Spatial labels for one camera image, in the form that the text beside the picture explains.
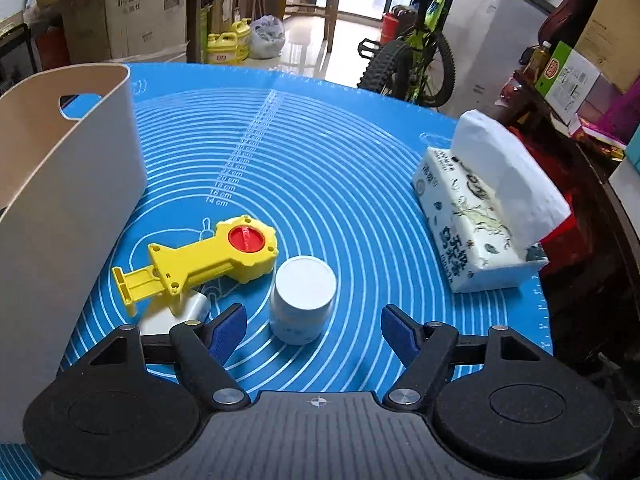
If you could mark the yellow oil jug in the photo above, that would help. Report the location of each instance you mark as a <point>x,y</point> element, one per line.
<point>222,50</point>
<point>242,35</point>

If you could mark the beige plastic storage bin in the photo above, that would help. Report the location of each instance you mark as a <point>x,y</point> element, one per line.
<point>60,210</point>

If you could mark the dark wooden side table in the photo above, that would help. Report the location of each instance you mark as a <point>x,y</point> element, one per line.
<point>600,220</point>

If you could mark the red packaging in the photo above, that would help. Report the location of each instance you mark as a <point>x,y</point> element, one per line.
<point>570,240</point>

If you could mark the pink gift box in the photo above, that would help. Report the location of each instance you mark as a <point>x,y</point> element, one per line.
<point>615,115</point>

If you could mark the blue silicone baking mat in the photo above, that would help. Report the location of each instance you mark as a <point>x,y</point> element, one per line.
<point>325,185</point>

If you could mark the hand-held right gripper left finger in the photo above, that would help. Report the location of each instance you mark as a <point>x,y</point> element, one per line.
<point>227,332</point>

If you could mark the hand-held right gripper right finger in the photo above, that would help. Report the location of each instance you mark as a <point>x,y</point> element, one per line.
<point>400,332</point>

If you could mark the green white carton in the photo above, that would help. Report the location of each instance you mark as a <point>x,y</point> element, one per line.
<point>565,80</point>

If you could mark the plain brown cardboard box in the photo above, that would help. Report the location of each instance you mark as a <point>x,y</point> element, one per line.
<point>85,30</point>

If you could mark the white power adapter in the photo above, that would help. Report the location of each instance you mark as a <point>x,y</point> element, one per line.
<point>185,310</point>

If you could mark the yellow plastic toy launcher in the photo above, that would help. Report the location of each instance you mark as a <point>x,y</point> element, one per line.
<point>200,260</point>

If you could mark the black utility cart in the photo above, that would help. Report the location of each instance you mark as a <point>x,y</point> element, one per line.
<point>15,60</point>

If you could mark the yellow drink bottle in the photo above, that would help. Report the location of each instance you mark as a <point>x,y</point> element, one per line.
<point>536,60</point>

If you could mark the translucent plastic bag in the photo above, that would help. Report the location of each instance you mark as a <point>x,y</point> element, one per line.
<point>267,37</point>

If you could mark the white cardboard box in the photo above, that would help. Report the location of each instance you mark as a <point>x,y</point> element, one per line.
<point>145,15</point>

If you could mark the red canister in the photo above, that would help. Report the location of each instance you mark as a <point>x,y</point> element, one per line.
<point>391,26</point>

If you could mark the tall tan cardboard box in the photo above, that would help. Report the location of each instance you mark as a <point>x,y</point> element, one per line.
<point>610,25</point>

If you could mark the white round jar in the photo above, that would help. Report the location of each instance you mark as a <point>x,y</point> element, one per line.
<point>302,290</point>

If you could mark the red appliance box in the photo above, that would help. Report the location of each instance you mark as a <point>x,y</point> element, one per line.
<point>52,47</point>

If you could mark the printed tissue pack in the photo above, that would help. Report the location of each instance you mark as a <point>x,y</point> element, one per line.
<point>470,210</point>

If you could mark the green black bicycle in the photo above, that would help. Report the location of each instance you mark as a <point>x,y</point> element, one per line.
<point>430,60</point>

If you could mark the white chest freezer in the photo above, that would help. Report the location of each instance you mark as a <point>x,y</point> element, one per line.
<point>490,50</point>

